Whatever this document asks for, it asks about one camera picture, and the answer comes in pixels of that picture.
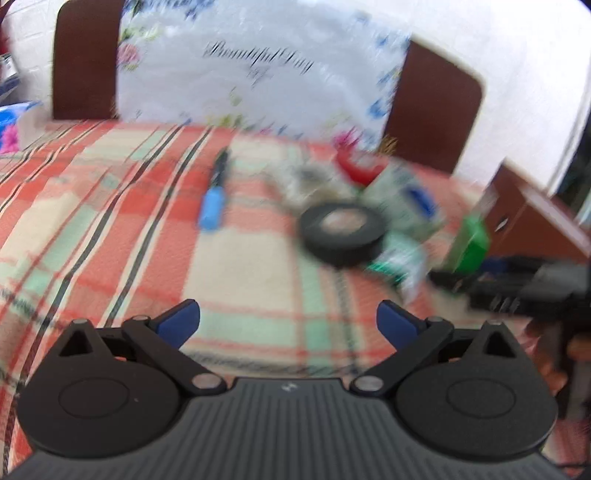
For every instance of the blue white packet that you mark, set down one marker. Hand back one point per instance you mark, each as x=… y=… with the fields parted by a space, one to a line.
x=8 y=74

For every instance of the black tape roll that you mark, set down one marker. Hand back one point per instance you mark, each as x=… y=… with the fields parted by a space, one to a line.
x=341 y=235

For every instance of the blue floral tissue pack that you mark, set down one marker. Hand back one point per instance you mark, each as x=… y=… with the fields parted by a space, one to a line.
x=14 y=127

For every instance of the white floral plastic bag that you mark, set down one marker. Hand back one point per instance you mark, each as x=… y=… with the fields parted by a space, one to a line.
x=258 y=69

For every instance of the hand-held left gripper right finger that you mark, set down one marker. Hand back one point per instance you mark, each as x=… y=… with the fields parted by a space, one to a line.
x=397 y=323

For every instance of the green box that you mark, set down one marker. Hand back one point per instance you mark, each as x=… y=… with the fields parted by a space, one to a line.
x=471 y=244

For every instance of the brown wooden headboard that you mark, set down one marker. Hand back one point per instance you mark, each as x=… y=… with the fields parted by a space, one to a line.
x=83 y=60

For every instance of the white box with blue label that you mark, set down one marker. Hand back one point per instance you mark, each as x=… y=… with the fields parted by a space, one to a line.
x=406 y=198

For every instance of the red plaid blanket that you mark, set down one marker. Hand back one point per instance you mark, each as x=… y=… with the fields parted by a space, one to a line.
x=138 y=240

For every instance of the red plastic item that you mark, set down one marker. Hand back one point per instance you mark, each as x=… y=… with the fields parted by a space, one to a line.
x=358 y=168

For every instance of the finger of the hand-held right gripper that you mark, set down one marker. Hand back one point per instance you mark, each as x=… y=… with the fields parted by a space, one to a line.
x=450 y=279

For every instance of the dark red ornament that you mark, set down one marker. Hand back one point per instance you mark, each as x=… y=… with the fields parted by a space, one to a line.
x=3 y=39

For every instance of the clear plastic bag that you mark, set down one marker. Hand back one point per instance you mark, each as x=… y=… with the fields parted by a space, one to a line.
x=302 y=180

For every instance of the green white packet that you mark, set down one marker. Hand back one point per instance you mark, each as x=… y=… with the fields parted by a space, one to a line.
x=399 y=263

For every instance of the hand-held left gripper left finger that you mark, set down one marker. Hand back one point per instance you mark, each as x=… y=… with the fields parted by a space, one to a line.
x=178 y=321

